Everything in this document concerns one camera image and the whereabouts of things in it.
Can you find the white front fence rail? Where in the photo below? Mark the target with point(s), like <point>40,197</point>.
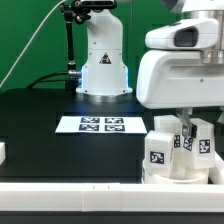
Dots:
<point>116,197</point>

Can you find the black camera stand pole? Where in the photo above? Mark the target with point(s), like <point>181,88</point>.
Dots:
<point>79,12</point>

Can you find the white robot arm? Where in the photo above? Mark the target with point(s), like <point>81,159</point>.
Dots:
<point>105,75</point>

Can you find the white round stool seat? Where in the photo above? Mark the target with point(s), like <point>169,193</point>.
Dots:
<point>180,175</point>

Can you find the white block at left edge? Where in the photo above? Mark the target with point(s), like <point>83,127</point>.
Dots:
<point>2,152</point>

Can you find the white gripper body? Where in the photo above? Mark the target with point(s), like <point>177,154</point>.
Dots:
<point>172,74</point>

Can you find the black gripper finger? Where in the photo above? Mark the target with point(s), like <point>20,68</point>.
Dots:
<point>219,125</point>
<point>189,130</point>

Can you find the paper sheet with tags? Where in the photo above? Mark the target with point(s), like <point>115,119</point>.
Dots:
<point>91,124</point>

